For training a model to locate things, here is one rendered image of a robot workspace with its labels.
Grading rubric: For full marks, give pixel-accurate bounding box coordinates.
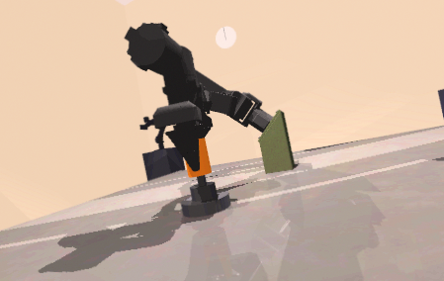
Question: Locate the orange knob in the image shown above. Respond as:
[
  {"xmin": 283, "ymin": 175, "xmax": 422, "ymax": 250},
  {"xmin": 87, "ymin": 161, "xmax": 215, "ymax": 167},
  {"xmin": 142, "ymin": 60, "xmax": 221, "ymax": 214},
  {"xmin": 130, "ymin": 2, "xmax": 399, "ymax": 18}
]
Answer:
[{"xmin": 185, "ymin": 138, "xmax": 212, "ymax": 177}]

